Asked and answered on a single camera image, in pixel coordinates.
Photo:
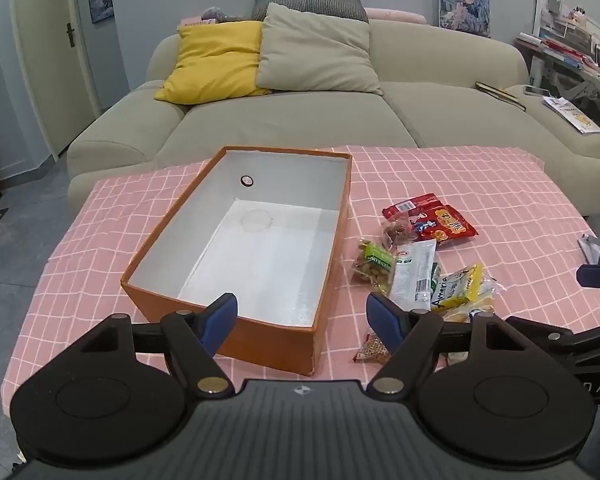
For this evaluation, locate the dark book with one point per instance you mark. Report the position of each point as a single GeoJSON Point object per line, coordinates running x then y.
{"type": "Point", "coordinates": [500, 94]}

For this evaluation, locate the yellow pillow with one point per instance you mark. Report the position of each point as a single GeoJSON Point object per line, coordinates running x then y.
{"type": "Point", "coordinates": [215, 65]}

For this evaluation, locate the red barcode snack packet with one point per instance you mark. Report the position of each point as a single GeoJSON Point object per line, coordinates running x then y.
{"type": "Point", "coordinates": [412, 205]}

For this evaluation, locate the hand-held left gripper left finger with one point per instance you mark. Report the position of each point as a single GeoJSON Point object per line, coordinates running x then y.
{"type": "Point", "coordinates": [222, 317]}

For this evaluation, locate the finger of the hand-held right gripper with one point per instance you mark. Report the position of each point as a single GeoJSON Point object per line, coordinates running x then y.
{"type": "Point", "coordinates": [540, 332]}
{"type": "Point", "coordinates": [597, 276]}

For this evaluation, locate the pink cushion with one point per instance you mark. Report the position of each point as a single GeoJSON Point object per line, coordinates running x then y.
{"type": "Point", "coordinates": [395, 15]}

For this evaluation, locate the white magazine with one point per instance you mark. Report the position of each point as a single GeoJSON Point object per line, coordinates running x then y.
{"type": "Point", "coordinates": [575, 115]}

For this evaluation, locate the white door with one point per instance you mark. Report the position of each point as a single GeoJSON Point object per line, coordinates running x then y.
{"type": "Point", "coordinates": [55, 60]}

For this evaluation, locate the long white snack packet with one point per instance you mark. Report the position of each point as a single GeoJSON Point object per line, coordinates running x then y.
{"type": "Point", "coordinates": [412, 270]}

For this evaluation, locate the beige sofa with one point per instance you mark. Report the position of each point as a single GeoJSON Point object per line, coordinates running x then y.
{"type": "Point", "coordinates": [305, 125]}

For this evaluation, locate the clear red label snack packet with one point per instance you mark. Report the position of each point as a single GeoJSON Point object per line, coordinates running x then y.
{"type": "Point", "coordinates": [397, 232]}

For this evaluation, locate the anime print cushion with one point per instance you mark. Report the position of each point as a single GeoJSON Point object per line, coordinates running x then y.
{"type": "Point", "coordinates": [462, 5]}

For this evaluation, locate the red orange print snack packet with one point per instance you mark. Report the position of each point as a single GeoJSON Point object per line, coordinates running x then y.
{"type": "Point", "coordinates": [445, 225]}

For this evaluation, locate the beige pillow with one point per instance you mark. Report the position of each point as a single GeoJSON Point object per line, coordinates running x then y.
{"type": "Point", "coordinates": [315, 55]}

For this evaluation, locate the green nut snack packet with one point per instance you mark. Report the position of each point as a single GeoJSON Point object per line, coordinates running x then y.
{"type": "Point", "coordinates": [372, 262]}

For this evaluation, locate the orange cardboard box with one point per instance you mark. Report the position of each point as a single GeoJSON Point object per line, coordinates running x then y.
{"type": "Point", "coordinates": [275, 240]}

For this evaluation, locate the nut mix snack packet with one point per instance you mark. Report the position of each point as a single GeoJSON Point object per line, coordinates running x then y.
{"type": "Point", "coordinates": [372, 350]}

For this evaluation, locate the grey plush toy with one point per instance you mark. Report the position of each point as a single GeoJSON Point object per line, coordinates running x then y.
{"type": "Point", "coordinates": [220, 14]}

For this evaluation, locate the yellow snack packet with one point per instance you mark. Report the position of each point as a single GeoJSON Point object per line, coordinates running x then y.
{"type": "Point", "coordinates": [457, 287]}

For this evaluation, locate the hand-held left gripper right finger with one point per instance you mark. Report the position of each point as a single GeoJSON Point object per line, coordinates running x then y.
{"type": "Point", "coordinates": [384, 321]}

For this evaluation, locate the stack of books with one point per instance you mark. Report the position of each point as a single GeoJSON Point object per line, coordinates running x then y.
{"type": "Point", "coordinates": [555, 47]}

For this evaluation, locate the cluttered desk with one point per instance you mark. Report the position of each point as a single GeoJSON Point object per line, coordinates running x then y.
{"type": "Point", "coordinates": [580, 67]}

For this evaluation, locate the pink flat box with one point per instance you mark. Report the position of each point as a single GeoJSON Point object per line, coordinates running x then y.
{"type": "Point", "coordinates": [197, 23]}

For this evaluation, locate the houndstooth pillow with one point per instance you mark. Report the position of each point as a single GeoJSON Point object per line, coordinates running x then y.
{"type": "Point", "coordinates": [305, 2]}

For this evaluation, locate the pink checked tablecloth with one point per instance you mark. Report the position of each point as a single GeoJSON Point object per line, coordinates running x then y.
{"type": "Point", "coordinates": [480, 185]}

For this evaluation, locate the smartphone on sofa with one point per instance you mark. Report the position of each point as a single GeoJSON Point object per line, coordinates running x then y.
{"type": "Point", "coordinates": [536, 90]}

